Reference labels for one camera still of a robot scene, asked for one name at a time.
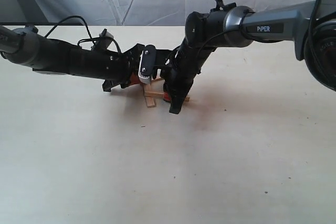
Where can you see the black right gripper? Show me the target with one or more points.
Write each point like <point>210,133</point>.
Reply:
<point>186,64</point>

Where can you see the wood bar with magnet dots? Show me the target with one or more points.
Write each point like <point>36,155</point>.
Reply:
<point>157,79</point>

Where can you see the plain wood bar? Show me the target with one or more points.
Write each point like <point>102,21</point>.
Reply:
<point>150,101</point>

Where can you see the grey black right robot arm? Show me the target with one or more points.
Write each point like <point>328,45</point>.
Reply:
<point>310,26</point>

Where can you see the grooved wood bar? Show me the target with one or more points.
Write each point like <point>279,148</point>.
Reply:
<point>153,94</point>

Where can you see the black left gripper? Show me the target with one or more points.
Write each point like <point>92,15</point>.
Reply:
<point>115,69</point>

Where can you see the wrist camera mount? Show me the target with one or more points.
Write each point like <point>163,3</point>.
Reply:
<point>147,69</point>
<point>103,41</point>

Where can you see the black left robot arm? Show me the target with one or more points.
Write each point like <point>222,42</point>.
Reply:
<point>26,47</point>

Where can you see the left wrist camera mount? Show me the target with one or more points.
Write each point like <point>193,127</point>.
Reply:
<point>103,41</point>

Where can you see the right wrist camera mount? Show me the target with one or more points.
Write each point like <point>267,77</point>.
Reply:
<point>147,69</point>

